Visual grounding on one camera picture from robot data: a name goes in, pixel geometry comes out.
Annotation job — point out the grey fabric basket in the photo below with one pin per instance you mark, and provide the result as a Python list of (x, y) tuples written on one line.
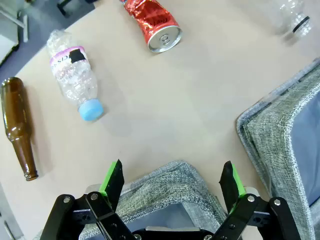
[(160, 200), (285, 140)]

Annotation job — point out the black chair base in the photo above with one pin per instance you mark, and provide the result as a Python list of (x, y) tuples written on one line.
[(72, 5)]

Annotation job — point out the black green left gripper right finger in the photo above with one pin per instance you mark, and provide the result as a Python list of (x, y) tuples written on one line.
[(240, 205)]

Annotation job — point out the brown glass bottle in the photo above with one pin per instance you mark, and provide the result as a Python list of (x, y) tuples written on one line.
[(17, 125)]

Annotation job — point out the crushed red soda can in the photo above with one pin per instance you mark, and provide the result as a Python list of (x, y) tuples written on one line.
[(153, 24)]

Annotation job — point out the white furniture frame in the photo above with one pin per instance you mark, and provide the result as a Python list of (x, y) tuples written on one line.
[(12, 22)]

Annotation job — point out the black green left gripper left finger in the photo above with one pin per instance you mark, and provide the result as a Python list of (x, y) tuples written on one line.
[(107, 200)]

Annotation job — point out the crushed plastic bottle blue cap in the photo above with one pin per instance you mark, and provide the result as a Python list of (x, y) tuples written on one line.
[(72, 75)]

